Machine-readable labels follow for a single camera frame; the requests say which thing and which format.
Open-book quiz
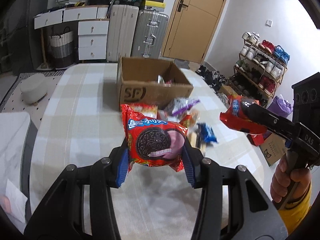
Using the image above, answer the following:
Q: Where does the beige hard suitcase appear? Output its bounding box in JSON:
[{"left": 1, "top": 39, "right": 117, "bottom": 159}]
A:
[{"left": 106, "top": 4, "right": 139, "bottom": 62}]

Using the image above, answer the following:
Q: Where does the wooden shoe rack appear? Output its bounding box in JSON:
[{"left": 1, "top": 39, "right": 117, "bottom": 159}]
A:
[{"left": 229, "top": 31, "right": 290, "bottom": 107}]

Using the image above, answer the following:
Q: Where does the white noodle snack bag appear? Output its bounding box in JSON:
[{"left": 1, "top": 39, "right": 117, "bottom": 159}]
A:
[{"left": 129, "top": 103, "right": 158, "bottom": 119}]

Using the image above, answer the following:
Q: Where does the small red Oreo pack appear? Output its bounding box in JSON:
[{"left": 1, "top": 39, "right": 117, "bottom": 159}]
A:
[{"left": 220, "top": 95, "right": 267, "bottom": 135}]

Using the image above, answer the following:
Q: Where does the person's right hand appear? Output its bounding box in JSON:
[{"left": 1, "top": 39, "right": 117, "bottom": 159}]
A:
[{"left": 270, "top": 155, "right": 311, "bottom": 203}]

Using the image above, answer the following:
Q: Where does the checked beige tablecloth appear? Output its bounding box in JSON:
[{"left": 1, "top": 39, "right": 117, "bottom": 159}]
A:
[{"left": 30, "top": 63, "right": 266, "bottom": 239}]

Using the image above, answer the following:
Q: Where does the purple foil snack packet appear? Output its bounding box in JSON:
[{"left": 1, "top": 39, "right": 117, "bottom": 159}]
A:
[{"left": 157, "top": 75, "right": 173, "bottom": 87}]

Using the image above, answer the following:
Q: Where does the purple white snack bag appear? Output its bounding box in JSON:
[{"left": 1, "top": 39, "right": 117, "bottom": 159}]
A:
[{"left": 164, "top": 98, "right": 200, "bottom": 116}]

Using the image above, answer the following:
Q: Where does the brown cardboard SF box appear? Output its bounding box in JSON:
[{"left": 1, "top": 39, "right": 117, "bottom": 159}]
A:
[{"left": 117, "top": 57, "right": 193, "bottom": 108}]

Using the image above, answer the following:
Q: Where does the wall light switch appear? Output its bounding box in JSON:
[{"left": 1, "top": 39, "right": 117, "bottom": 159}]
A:
[{"left": 265, "top": 20, "right": 273, "bottom": 27}]

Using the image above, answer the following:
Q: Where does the grey round footstool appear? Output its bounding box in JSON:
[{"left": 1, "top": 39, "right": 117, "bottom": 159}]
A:
[{"left": 20, "top": 74, "right": 48, "bottom": 105}]

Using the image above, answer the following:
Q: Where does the small cardboard box on floor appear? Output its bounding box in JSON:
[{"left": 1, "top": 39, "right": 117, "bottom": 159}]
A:
[{"left": 258, "top": 133, "right": 287, "bottom": 166}]

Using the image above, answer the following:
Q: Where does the silver aluminium suitcase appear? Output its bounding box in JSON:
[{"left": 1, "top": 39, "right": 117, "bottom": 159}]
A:
[{"left": 131, "top": 10, "right": 169, "bottom": 59}]

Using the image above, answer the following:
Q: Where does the blue Oreo pack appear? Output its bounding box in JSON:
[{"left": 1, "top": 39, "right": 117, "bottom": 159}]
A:
[{"left": 197, "top": 123, "right": 217, "bottom": 144}]

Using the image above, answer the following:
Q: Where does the large red Oreo pack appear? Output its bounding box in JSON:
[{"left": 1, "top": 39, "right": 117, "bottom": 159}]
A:
[{"left": 121, "top": 104, "right": 188, "bottom": 172}]

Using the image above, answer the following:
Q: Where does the woven laundry basket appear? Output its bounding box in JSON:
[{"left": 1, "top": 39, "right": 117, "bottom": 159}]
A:
[{"left": 49, "top": 26, "right": 74, "bottom": 69}]

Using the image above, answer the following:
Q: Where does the white drawer desk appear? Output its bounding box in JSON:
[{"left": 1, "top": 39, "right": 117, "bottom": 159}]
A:
[{"left": 34, "top": 5, "right": 109, "bottom": 61}]

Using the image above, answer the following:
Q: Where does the purple plastic bag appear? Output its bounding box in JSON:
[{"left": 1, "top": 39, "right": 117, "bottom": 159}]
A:
[{"left": 267, "top": 95, "right": 293, "bottom": 118}]

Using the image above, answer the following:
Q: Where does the clear bread loaf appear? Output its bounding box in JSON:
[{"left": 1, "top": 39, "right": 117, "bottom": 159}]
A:
[{"left": 188, "top": 109, "right": 206, "bottom": 156}]

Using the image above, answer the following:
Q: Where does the wooden door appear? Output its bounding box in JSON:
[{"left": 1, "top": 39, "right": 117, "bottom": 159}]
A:
[{"left": 162, "top": 0, "right": 226, "bottom": 63}]

